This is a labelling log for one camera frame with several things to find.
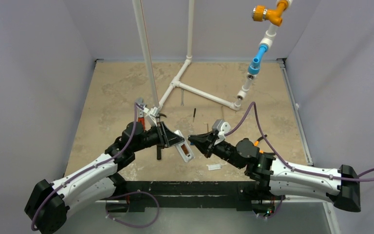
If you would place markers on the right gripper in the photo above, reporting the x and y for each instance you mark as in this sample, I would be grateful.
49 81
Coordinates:
211 145

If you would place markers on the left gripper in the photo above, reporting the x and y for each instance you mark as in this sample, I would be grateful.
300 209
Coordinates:
166 138

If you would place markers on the white remote control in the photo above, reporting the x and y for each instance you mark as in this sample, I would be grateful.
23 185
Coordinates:
184 148

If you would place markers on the white battery cover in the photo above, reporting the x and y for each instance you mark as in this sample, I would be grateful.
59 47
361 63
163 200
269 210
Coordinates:
213 167

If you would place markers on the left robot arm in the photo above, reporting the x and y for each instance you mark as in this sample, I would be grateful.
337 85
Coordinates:
52 203

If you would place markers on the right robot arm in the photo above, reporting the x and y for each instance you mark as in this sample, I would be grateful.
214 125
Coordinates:
338 186

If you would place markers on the red adjustable wrench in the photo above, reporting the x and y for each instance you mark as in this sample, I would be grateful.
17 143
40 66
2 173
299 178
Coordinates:
140 110

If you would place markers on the small silver spanner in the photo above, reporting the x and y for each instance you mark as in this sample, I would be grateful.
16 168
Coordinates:
182 97

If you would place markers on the blue pipe fitting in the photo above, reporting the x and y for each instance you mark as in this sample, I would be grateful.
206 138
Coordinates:
255 65

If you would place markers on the orange pipe valve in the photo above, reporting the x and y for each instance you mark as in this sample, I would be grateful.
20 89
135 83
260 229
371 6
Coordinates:
274 16

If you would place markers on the black handled hammer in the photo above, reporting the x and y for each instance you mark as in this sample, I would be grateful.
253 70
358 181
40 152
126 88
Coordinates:
159 149

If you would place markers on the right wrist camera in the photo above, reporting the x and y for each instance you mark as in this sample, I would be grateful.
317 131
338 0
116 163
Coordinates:
220 128

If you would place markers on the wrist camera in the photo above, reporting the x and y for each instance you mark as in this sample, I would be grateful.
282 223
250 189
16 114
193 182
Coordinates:
151 115
220 128

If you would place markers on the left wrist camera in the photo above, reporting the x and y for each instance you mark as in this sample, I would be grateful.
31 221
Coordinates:
151 115

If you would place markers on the orange handled pliers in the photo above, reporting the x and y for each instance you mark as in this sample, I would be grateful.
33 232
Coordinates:
256 143

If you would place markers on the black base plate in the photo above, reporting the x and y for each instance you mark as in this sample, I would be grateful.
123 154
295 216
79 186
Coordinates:
238 195

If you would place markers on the white pvc pipe frame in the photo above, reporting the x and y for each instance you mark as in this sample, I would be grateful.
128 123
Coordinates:
268 39

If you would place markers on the aluminium rail frame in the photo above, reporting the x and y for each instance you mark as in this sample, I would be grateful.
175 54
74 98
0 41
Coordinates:
270 176

